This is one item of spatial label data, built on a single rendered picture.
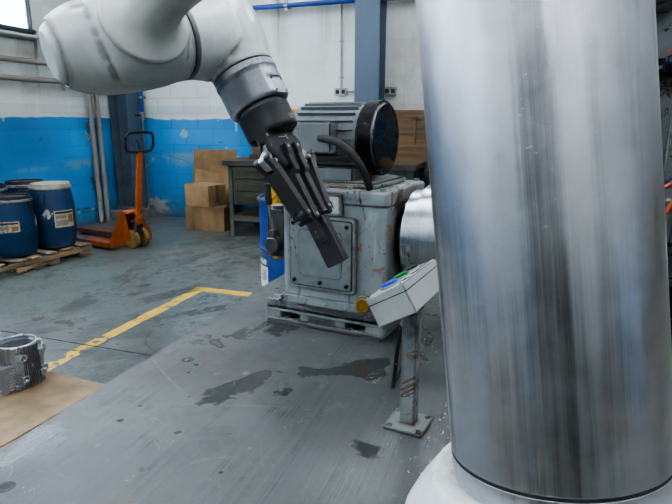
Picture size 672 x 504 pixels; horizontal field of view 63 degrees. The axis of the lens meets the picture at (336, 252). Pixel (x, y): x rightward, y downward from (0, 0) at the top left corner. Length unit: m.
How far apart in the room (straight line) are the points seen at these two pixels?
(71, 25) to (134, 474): 0.63
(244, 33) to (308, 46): 6.18
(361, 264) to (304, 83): 5.72
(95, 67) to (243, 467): 0.60
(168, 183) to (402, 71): 3.55
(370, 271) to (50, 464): 0.75
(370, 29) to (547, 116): 6.18
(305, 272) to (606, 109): 1.18
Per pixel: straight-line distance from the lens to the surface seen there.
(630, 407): 0.25
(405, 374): 0.96
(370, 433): 0.98
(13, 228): 5.53
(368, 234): 1.28
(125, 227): 6.12
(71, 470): 0.98
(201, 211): 6.84
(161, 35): 0.67
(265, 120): 0.75
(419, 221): 1.26
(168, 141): 7.91
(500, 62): 0.23
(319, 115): 1.40
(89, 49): 0.69
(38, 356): 2.86
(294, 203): 0.73
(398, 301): 0.83
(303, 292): 1.40
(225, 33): 0.77
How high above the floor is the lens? 1.32
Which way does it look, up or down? 14 degrees down
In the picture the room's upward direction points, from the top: straight up
